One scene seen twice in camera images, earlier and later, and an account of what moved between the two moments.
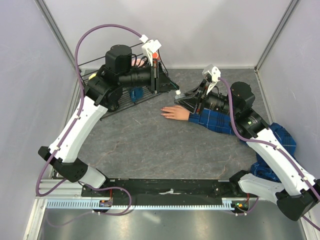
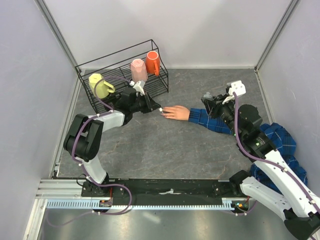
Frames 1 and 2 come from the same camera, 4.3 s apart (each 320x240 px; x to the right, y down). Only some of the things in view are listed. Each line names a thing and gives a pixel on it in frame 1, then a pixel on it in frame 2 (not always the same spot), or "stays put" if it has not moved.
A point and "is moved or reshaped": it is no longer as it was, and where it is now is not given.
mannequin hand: x=175 y=112 stays put
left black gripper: x=160 y=81 to x=150 y=104
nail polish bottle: x=179 y=96 is moved or reshaped
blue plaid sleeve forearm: x=213 y=120 stays put
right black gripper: x=202 y=88 to x=213 y=107
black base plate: x=165 y=189 stays put
